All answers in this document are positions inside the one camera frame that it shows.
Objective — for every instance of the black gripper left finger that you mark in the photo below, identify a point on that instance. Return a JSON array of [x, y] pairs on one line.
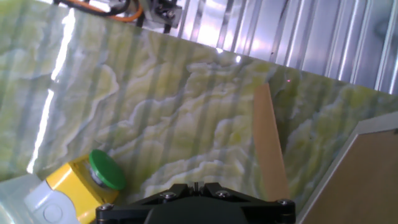
[[130, 213]]

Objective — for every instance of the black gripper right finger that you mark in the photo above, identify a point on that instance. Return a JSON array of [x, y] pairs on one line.
[[267, 213]]

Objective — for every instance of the yellow grey green button box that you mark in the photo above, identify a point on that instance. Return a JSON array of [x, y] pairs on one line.
[[74, 189]]

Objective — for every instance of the translucent plastic box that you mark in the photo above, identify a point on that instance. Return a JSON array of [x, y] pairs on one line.
[[12, 199]]

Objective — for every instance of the green marble pattern mat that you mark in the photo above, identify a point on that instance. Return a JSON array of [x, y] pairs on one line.
[[171, 109]]

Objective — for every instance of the wooden picture frame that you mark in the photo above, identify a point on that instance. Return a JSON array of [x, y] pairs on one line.
[[357, 180]]

